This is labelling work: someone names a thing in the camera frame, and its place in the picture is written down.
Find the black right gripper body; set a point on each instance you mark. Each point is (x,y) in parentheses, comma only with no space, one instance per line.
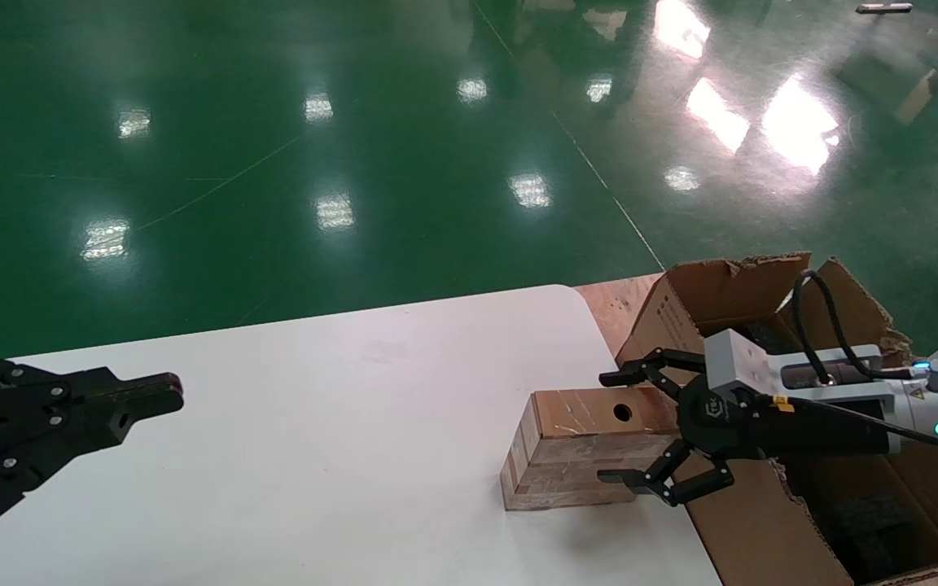
(762,427)

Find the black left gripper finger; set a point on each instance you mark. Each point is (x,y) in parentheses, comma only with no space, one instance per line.
(29,456)
(46,391)

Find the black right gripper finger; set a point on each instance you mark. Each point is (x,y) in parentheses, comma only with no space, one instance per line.
(668,365)
(656,482)

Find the big brown cardboard box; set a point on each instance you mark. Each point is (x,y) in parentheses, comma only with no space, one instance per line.
(729,529)

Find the brown wooden pallet board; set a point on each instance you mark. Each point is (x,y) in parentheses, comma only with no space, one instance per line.
(615,313)

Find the black foam block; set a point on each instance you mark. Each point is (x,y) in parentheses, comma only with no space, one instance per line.
(868,533)
(762,334)

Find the grey flat floor bar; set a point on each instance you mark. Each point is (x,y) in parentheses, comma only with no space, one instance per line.
(884,8)

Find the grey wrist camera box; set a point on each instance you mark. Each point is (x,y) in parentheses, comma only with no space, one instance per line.
(734,358)

